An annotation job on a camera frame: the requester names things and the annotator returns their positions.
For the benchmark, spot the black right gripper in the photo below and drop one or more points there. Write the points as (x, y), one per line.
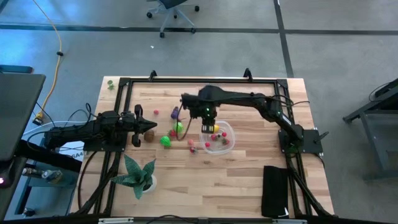
(202, 109)

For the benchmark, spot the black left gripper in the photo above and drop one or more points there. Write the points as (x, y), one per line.
(129, 123)

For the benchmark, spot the yellow toy lemon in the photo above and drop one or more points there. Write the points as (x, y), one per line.
(216, 128)

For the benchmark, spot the brown toy kiwi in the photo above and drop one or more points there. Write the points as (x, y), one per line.
(149, 136)

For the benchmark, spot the large strawberry green leaves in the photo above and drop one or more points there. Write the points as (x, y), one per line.
(225, 142)

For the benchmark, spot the pink toy fruit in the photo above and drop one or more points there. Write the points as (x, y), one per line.
(190, 142)

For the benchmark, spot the clear plastic tupperware container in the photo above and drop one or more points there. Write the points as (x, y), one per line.
(217, 149)

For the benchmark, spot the strawberry with grey leaves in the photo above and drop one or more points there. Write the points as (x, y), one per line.
(193, 150)

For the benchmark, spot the green toy apple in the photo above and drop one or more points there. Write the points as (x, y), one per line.
(178, 127)

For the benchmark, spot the purple toy eggplant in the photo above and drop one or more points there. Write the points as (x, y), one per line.
(174, 113)

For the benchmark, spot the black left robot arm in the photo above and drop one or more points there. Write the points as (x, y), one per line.
(77, 132)

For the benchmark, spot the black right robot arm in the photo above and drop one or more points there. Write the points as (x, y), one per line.
(248, 99)

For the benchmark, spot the large green toy cabbage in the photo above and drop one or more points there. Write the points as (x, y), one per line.
(165, 141)

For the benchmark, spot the green leafy potted plant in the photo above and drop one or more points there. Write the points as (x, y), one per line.
(136, 177)

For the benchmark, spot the small green toy leaf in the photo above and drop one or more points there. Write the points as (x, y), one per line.
(110, 84)

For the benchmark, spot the white plant pot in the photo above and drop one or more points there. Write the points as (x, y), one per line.
(153, 186)

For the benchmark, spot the white paper sheet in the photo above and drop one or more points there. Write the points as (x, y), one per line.
(73, 152)

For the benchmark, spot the black cloth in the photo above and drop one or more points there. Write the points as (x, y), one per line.
(275, 191)

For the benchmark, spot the black desk support beam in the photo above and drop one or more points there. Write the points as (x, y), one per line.
(46, 155)

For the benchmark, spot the silver and blue device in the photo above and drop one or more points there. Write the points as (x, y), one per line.
(46, 175)

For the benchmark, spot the office chair with castors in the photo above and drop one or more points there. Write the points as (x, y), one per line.
(172, 9)

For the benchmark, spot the dark grey desk top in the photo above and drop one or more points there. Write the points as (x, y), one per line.
(15, 115)

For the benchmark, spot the dark shelf board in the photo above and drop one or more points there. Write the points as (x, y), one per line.
(15, 68)

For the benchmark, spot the black castor wheel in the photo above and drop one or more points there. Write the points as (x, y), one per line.
(28, 212)

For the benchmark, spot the grey side table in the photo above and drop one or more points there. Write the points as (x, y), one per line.
(373, 115)

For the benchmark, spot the black aluminium rig frame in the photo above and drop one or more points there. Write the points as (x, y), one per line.
(155, 80)

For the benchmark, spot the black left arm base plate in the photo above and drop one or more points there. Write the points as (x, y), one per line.
(102, 147)

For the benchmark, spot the black frame mount bracket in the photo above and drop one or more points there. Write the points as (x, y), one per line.
(152, 75)
(247, 74)

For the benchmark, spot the grey metal bracket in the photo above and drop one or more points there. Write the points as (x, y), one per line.
(289, 221)
(115, 220)

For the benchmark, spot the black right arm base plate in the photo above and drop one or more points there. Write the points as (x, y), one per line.
(311, 141)

